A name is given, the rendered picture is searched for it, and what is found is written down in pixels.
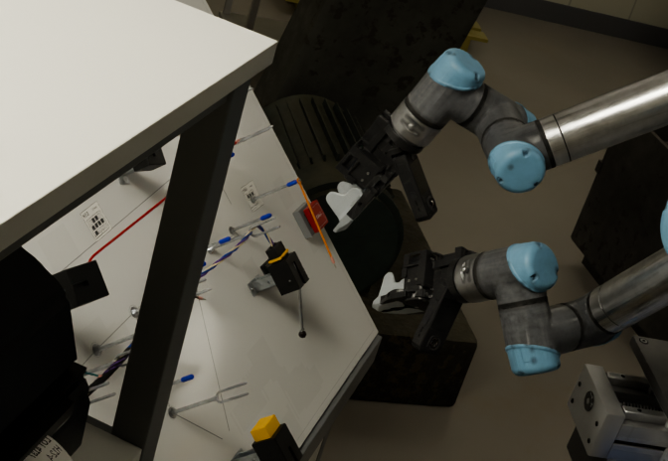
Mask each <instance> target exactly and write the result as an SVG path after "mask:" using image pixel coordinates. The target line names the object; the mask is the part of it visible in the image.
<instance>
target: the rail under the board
mask: <svg viewBox="0 0 668 461"><path fill-rule="evenodd" d="M381 340H382V336H380V335H377V336H376V337H375V339H374V340H373V342H372V343H371V345H370V346H369V348H368V349H367V350H366V352H365V353H364V355H363V356H362V358H361V359H360V361H359V362H358V364H357V365H356V367H355V368H354V370H353V371H352V372H351V374H350V375H349V377H347V379H346V380H345V382H344V383H343V385H342V386H341V388H340V389H339V391H338V392H337V394H336V395H335V396H334V398H333V399H332V401H331V402H330V404H329V405H328V407H327V408H326V410H325V411H324V413H323V414H322V416H321V417H320V418H319V420H318V421H317V423H316V424H315V426H314V427H313V429H312V430H311V432H310V433H309V435H308V436H307V438H306V439H305V440H304V442H303V443H302V445H301V446H300V448H299V449H300V451H301V453H302V455H303V457H302V458H301V460H300V461H308V460H309V459H310V457H311V456H312V454H313V453H314V451H315V450H316V448H317V447H318V445H319V444H320V442H321V441H322V439H323V438H324V436H325V435H326V433H327V432H328V430H329V429H330V427H331V425H332V424H333V422H334V421H335V419H336V418H337V416H338V415H339V413H340V412H341V410H342V409H343V407H344V406H345V404H346V403H347V401H348V400H349V398H350V397H351V395H352V394H353V392H354V391H355V389H356V388H357V386H358V385H359V383H360V381H361V380H362V378H363V377H364V375H365V374H366V372H367V371H368V369H369V368H370V366H371V365H372V363H373V362H374V360H375V358H376V355H377V352H378V349H379V346H380V343H381Z"/></svg>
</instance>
